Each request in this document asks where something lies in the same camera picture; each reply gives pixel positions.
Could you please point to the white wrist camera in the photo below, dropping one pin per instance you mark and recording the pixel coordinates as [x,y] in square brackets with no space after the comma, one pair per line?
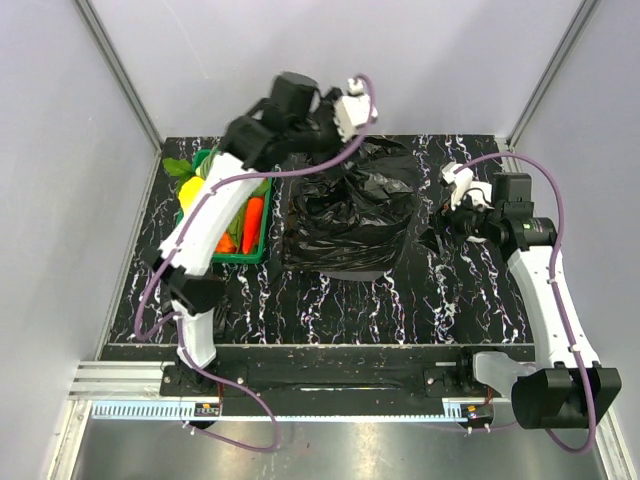
[457,180]
[354,109]

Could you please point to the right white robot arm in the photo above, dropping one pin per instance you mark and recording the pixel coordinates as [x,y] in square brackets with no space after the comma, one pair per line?
[567,387]

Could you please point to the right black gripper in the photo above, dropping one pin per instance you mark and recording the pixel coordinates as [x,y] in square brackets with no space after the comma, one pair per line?
[448,219]

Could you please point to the green leafy vegetable toy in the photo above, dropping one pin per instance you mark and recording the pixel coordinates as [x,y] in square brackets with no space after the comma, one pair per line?
[181,169]

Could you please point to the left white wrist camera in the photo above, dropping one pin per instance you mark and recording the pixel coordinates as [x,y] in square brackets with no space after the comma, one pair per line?
[354,109]

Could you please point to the green plastic basket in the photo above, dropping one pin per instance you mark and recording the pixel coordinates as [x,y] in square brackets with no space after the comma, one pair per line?
[203,158]

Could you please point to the white crumpled paper roll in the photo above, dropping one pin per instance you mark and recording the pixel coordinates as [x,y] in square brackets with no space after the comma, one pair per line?
[480,193]

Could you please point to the grey mesh trash bin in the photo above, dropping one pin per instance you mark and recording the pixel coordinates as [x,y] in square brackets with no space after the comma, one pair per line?
[354,276]

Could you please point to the large orange carrot toy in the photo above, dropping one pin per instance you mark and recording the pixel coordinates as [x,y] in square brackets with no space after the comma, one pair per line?
[252,223]

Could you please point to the aluminium frame rail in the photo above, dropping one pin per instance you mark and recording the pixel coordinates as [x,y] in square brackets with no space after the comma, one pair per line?
[165,379]

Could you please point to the orange pumpkin toy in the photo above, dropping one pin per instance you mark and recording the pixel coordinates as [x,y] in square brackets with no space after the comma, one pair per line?
[226,245]

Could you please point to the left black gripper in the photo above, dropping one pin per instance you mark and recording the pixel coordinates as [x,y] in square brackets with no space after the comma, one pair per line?
[325,111]

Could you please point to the yellow white cabbage toy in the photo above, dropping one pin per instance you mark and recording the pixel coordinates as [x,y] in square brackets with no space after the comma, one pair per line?
[189,191]

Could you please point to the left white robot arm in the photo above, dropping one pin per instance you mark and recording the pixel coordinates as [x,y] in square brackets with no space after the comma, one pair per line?
[294,118]

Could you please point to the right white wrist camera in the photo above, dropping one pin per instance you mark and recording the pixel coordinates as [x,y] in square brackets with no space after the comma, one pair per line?
[457,180]

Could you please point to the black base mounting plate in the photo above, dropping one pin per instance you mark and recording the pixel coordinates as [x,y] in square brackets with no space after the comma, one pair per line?
[427,370]

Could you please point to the black trash bag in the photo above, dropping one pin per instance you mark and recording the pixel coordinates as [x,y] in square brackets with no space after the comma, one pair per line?
[220,313]
[353,217]

